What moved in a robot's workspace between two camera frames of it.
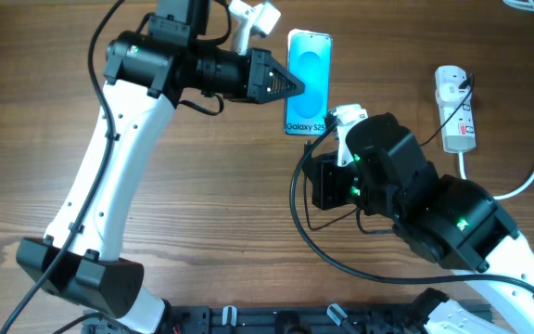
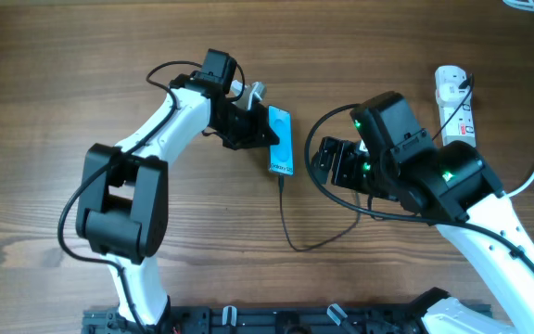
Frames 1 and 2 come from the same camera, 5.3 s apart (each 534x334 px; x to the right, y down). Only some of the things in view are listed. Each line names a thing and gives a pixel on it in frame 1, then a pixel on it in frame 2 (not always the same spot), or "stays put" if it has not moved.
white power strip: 458,122 stays put
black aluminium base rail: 274,319 stays put
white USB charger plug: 451,94 stays put
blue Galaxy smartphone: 310,57 -> 281,160
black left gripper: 258,65 -> 258,126
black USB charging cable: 466,82 -> 358,223
